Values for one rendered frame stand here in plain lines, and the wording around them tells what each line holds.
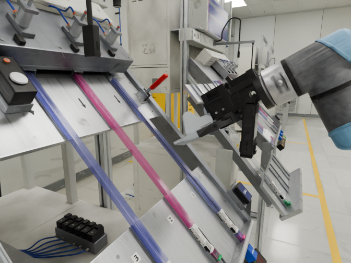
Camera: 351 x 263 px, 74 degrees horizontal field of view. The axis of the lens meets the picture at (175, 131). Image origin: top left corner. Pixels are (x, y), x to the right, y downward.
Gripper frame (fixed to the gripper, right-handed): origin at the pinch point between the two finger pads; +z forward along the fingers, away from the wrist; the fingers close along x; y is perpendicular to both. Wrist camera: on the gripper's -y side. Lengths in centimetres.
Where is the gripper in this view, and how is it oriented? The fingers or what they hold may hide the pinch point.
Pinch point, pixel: (188, 139)
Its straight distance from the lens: 55.2
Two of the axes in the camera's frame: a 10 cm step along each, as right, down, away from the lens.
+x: -4.5, 1.9, -8.7
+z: -7.8, 4.0, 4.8
